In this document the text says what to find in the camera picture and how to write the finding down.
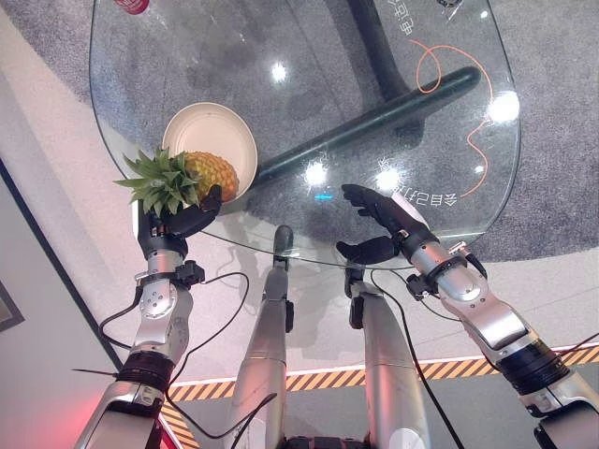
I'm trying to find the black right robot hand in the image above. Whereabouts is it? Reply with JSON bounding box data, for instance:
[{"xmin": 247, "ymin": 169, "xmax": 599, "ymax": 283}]
[{"xmin": 335, "ymin": 183, "xmax": 441, "ymax": 266}]

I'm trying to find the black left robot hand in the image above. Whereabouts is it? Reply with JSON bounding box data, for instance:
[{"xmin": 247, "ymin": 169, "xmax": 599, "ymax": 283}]
[{"xmin": 137, "ymin": 184, "xmax": 224, "ymax": 261}]

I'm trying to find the white round plate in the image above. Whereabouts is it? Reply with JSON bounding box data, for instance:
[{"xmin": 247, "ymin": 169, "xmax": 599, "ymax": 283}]
[{"xmin": 161, "ymin": 102, "xmax": 259, "ymax": 203}]

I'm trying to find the yellow black hazard tape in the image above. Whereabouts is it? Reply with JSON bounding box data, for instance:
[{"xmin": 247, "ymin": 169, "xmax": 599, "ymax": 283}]
[{"xmin": 158, "ymin": 346, "xmax": 599, "ymax": 449}]

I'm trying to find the silver left robot leg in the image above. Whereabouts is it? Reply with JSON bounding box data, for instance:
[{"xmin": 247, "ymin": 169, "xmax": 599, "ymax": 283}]
[{"xmin": 228, "ymin": 224, "xmax": 296, "ymax": 449}]

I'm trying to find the yellow pineapple with green crown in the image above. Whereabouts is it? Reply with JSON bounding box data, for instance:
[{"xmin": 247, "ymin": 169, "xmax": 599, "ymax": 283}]
[{"xmin": 113, "ymin": 147, "xmax": 241, "ymax": 219}]

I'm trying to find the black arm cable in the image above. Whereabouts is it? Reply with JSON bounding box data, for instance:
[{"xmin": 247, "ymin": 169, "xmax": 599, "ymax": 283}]
[
  {"xmin": 369, "ymin": 268, "xmax": 464, "ymax": 449},
  {"xmin": 98, "ymin": 272, "xmax": 278, "ymax": 449}
]

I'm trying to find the grey carpet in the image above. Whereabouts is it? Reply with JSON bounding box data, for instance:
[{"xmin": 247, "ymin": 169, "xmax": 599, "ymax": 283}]
[{"xmin": 8, "ymin": 0, "xmax": 599, "ymax": 264}]

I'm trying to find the black table base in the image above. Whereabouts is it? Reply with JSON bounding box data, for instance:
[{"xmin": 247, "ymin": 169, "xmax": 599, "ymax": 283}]
[{"xmin": 255, "ymin": 0, "xmax": 483, "ymax": 184}]

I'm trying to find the red object at table edge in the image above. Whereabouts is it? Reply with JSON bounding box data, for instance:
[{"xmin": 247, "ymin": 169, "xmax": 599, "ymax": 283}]
[{"xmin": 113, "ymin": 0, "xmax": 152, "ymax": 16}]

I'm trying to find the silver right robot leg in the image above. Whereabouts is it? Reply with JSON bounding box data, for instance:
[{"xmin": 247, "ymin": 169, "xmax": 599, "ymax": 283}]
[{"xmin": 343, "ymin": 265, "xmax": 431, "ymax": 449}]

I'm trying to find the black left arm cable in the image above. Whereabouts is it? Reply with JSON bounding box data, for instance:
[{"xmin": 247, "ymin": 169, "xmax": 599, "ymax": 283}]
[{"xmin": 98, "ymin": 272, "xmax": 278, "ymax": 449}]

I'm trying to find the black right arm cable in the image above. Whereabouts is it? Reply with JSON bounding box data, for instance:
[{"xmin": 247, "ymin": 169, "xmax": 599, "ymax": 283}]
[{"xmin": 369, "ymin": 268, "xmax": 464, "ymax": 449}]

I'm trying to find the silver robot leg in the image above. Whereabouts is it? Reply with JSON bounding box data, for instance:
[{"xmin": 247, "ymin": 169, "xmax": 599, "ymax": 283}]
[
  {"xmin": 228, "ymin": 224, "xmax": 296, "ymax": 449},
  {"xmin": 343, "ymin": 265, "xmax": 431, "ymax": 449}
]

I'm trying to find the round glass table top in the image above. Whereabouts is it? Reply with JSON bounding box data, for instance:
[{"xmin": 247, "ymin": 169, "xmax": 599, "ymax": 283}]
[{"xmin": 88, "ymin": 0, "xmax": 522, "ymax": 270}]

